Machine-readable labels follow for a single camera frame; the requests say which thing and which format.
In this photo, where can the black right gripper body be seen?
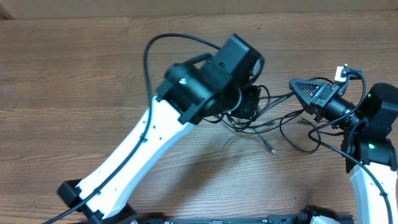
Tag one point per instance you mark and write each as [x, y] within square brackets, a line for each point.
[328, 103]

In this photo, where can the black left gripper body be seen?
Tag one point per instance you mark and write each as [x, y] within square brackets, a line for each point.
[246, 101]

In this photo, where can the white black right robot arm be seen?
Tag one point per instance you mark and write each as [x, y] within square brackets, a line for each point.
[371, 160]

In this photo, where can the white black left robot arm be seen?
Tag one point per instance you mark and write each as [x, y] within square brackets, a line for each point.
[202, 86]

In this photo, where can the brown cardboard wall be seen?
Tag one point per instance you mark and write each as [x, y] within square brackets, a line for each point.
[57, 9]

